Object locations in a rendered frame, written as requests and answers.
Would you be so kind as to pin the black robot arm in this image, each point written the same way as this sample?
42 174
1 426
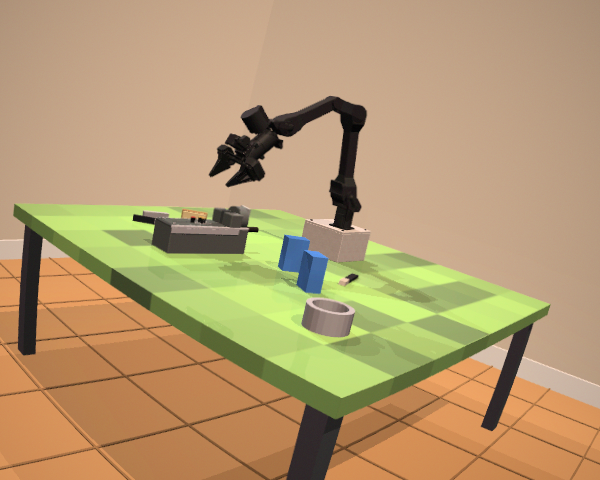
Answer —
353 118

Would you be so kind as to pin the blue rectangular block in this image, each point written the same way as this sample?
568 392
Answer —
292 253
312 272

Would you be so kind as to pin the grey hollow cylinder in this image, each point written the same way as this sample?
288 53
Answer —
328 317

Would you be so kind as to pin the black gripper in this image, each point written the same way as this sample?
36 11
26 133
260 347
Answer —
250 169

